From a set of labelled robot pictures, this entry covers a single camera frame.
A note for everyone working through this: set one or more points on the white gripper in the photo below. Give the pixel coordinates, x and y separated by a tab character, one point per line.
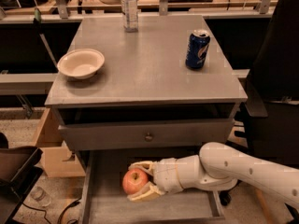
164	175

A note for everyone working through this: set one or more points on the red apple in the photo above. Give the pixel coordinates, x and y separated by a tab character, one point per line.
134	180

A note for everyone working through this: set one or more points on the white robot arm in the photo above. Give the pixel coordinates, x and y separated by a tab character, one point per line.
216	167

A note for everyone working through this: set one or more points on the round metal drawer knob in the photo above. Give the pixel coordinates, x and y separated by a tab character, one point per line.
148	137

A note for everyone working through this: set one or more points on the grey open middle drawer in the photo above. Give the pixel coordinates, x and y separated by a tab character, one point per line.
104	202

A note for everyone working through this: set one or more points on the grey top drawer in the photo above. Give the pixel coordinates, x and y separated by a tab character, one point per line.
145	134

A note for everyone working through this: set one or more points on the grey wooden drawer cabinet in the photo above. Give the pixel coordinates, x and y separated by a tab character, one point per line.
144	77

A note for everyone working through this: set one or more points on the cardboard box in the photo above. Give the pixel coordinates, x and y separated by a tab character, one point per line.
57	160

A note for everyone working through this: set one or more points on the clear glass on floor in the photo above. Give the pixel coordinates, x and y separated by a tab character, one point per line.
40	196

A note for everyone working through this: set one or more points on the black bin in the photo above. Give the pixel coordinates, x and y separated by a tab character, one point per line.
18	174

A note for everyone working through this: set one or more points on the white ceramic bowl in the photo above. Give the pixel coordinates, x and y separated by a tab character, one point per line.
81	63

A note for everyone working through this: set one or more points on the black office chair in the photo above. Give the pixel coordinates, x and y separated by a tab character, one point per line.
271	113

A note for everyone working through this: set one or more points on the blue soda can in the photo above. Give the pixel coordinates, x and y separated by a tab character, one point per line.
197	49

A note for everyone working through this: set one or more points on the clear plastic water bottle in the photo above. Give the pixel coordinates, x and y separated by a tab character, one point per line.
129	14

